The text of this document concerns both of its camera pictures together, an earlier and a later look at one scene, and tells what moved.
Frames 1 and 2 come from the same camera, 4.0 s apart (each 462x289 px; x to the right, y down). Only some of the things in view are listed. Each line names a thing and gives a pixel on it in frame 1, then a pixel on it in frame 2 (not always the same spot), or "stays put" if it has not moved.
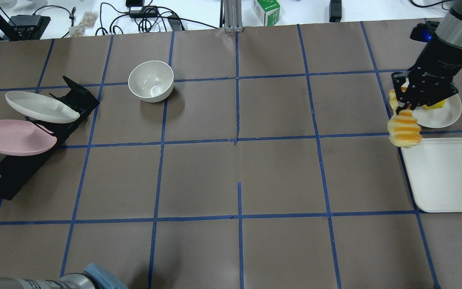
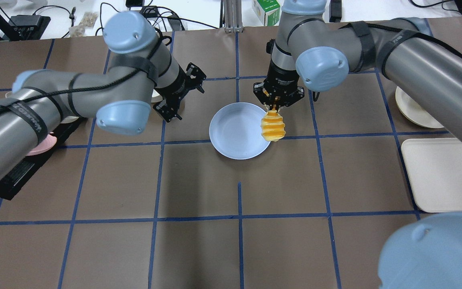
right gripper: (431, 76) -> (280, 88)
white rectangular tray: (449, 175) stays put
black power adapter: (335, 11) stays put
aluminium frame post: (232, 16) stays put
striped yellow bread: (403, 129) -> (272, 127)
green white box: (268, 11) stays put
